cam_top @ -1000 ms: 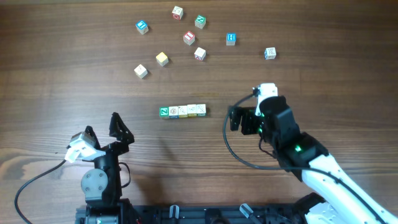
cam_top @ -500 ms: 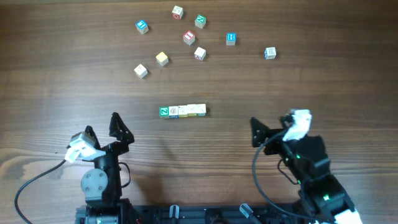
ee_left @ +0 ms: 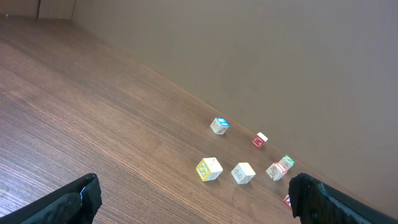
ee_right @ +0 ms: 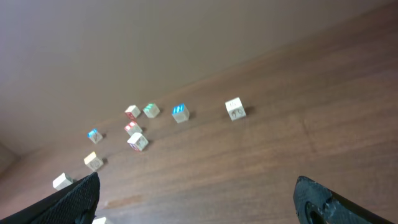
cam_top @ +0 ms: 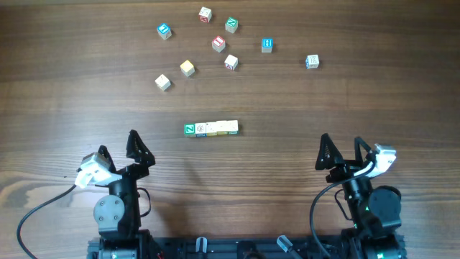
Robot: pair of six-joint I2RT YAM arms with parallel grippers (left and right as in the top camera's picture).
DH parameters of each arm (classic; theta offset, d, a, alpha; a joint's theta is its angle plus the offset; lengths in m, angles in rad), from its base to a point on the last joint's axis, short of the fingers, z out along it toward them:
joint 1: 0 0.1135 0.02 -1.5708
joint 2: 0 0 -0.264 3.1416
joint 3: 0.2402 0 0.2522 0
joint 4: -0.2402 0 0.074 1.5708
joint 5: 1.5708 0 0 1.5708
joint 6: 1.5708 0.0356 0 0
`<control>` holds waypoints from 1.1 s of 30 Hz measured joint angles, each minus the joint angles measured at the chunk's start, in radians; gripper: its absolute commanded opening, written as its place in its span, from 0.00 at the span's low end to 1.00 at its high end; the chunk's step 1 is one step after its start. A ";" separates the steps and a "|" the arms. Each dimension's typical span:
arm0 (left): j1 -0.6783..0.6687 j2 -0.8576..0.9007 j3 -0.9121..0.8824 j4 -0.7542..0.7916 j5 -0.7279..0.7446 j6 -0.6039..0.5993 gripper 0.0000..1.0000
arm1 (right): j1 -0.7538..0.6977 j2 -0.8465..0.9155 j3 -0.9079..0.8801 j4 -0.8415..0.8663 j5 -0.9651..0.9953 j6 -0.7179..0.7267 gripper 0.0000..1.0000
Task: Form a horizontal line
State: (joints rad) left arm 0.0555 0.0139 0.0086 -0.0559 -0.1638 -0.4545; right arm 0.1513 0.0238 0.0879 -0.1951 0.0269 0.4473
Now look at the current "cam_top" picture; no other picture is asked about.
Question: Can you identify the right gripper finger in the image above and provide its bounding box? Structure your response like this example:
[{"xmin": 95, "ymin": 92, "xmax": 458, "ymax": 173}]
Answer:
[
  {"xmin": 354, "ymin": 137, "xmax": 372, "ymax": 166},
  {"xmin": 315, "ymin": 133, "xmax": 344, "ymax": 171}
]

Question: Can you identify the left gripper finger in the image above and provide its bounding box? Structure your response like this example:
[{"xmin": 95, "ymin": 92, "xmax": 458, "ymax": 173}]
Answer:
[
  {"xmin": 98, "ymin": 145, "xmax": 116, "ymax": 173},
  {"xmin": 126, "ymin": 129, "xmax": 155, "ymax": 167}
]

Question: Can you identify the green Z letter block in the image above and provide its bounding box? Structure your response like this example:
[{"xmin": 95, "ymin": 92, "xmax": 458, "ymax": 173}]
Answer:
[{"xmin": 184, "ymin": 123, "xmax": 196, "ymax": 137}]

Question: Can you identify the blue sided picture block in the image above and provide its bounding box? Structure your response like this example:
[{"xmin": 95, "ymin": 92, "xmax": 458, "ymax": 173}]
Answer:
[{"xmin": 195, "ymin": 122, "xmax": 207, "ymax": 137}]

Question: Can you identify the yellow edged picture block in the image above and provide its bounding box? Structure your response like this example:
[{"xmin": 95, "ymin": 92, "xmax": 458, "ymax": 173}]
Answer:
[{"xmin": 206, "ymin": 122, "xmax": 217, "ymax": 137}]

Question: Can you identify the yellow sided picture block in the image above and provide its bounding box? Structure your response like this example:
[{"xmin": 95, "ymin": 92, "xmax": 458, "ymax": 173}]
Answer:
[{"xmin": 216, "ymin": 120, "xmax": 229, "ymax": 135}]

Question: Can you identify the green edged picture block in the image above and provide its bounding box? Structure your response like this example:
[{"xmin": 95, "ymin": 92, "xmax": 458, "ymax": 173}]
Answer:
[{"xmin": 227, "ymin": 120, "xmax": 239, "ymax": 135}]

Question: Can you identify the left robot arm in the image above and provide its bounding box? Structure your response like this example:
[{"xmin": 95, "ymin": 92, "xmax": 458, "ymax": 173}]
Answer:
[{"xmin": 87, "ymin": 129, "xmax": 163, "ymax": 259}]

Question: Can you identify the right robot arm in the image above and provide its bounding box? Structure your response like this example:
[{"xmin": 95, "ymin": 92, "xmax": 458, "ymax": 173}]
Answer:
[{"xmin": 309, "ymin": 133, "xmax": 407, "ymax": 258}]

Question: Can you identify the plain cream wooden block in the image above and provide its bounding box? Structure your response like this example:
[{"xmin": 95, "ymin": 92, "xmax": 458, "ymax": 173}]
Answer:
[{"xmin": 155, "ymin": 74, "xmax": 171, "ymax": 91}]

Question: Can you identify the yellow top wooden block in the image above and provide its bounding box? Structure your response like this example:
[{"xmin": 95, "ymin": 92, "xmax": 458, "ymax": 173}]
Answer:
[{"xmin": 180, "ymin": 60, "xmax": 195, "ymax": 77}]

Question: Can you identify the blue edged picture block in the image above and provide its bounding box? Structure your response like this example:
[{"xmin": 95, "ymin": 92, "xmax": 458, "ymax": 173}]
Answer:
[{"xmin": 305, "ymin": 55, "xmax": 320, "ymax": 69}]

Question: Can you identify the blue I letter block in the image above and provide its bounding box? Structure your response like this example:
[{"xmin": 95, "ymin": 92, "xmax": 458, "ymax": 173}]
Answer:
[{"xmin": 157, "ymin": 23, "xmax": 172, "ymax": 40}]

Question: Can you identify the red A sided block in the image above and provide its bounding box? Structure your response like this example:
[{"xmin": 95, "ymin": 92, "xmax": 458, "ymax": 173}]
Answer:
[{"xmin": 224, "ymin": 55, "xmax": 239, "ymax": 71}]

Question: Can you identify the blue H letter block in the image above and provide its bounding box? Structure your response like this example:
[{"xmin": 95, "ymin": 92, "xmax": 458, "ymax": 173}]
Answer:
[{"xmin": 261, "ymin": 38, "xmax": 273, "ymax": 53}]

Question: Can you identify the red I letter block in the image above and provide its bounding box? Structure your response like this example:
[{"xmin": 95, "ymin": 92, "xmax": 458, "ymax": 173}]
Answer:
[{"xmin": 211, "ymin": 36, "xmax": 226, "ymax": 53}]

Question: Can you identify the red X letter block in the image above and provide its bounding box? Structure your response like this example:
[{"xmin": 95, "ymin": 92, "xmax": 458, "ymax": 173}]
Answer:
[{"xmin": 198, "ymin": 6, "xmax": 212, "ymax": 23}]

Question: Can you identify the green N block top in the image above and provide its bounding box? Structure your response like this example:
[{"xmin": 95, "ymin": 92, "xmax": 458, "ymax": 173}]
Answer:
[{"xmin": 225, "ymin": 17, "xmax": 239, "ymax": 33}]

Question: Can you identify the right black cable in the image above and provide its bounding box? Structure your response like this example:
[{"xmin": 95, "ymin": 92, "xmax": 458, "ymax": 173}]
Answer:
[{"xmin": 309, "ymin": 161, "xmax": 377, "ymax": 259}]

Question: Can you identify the black cable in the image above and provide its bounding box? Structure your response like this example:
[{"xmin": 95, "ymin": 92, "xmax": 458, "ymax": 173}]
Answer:
[
  {"xmin": 16, "ymin": 183, "xmax": 78, "ymax": 259},
  {"xmin": 309, "ymin": 161, "xmax": 377, "ymax": 259}
]

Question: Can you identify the left black cable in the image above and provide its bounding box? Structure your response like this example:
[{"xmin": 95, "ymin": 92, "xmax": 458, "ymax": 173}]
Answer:
[{"xmin": 16, "ymin": 183, "xmax": 78, "ymax": 259}]

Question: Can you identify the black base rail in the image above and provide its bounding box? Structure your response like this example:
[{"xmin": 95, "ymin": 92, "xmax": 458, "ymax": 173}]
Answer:
[{"xmin": 87, "ymin": 235, "xmax": 408, "ymax": 259}]

